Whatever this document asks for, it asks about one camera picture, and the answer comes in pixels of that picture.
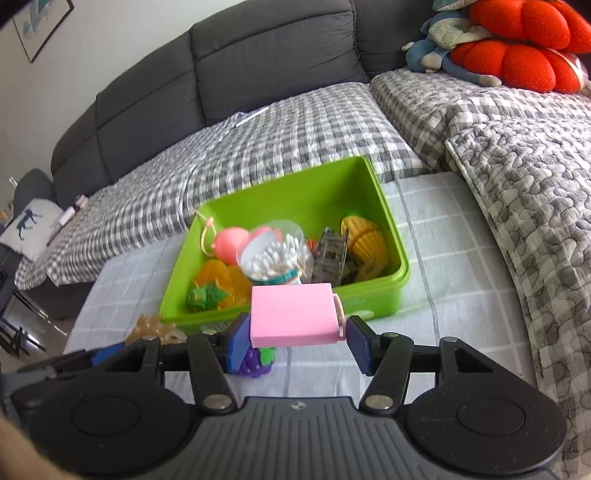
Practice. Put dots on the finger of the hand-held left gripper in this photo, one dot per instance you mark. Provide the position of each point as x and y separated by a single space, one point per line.
105 356

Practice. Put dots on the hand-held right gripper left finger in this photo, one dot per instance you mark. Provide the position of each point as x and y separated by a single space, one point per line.
240 345

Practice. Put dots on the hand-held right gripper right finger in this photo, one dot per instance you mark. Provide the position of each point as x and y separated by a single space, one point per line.
360 345

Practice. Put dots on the green toy frog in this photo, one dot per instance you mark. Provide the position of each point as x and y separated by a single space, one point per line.
205 297

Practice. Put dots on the pink rectangular block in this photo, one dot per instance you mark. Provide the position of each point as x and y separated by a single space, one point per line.
291 314

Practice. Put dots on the orange toy fruit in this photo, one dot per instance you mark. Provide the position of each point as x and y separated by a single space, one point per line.
217 274

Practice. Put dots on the clear cotton swab jar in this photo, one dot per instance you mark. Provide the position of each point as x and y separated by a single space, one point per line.
272 258

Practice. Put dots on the dark transparent plastic toy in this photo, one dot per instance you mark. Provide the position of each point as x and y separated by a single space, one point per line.
330 254

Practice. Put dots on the pink pig toy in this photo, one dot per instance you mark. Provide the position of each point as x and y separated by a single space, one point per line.
228 244

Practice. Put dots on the yellow toy corn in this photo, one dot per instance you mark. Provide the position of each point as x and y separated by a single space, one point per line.
364 240

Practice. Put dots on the green plastic box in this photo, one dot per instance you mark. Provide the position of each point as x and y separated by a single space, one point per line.
295 198

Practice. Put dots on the purple toy grapes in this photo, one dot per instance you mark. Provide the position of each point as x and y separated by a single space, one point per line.
256 362

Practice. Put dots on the brown rubber hand toy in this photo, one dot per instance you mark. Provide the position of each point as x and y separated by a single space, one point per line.
152 325

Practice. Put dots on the light grey grid sheet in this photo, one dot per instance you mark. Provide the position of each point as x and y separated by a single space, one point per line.
438 277

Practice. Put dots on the white cushion blue print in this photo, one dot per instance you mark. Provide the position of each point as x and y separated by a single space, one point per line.
27 226

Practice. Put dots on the grey pebble pattern quilt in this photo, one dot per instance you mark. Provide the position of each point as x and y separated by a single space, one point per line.
531 207

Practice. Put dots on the dark grey sofa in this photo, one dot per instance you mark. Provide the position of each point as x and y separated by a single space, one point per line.
268 50

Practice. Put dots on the blue plush monkey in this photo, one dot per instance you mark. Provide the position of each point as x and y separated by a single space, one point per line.
425 55

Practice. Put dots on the red flower cushion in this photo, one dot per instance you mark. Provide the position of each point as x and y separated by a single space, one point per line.
531 18
517 62

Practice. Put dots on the green leaf print cushion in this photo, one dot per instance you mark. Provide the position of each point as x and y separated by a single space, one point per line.
450 4

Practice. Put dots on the framed wall picture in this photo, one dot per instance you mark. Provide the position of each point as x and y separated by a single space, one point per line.
41 23

